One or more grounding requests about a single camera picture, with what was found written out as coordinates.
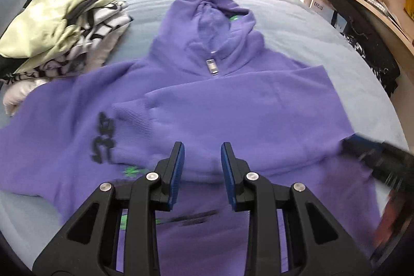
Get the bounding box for purple zip hoodie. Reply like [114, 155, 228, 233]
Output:
[1, 0, 380, 275]

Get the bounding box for black hanging patterned clothes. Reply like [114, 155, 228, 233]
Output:
[327, 0, 401, 96]

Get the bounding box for white box with label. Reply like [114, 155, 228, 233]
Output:
[310, 0, 335, 23]

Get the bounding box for blue-grey bed blanket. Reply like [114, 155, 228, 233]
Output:
[1, 0, 407, 267]

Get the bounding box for yellow cloth on shelf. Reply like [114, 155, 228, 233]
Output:
[403, 0, 414, 20]

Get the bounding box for white shiny folded jacket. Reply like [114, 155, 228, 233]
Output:
[3, 78, 50, 116]

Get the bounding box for black white patterned garment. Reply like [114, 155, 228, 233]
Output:
[1, 0, 133, 85]

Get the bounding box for light green folded garment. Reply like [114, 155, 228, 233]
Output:
[1, 0, 113, 76]

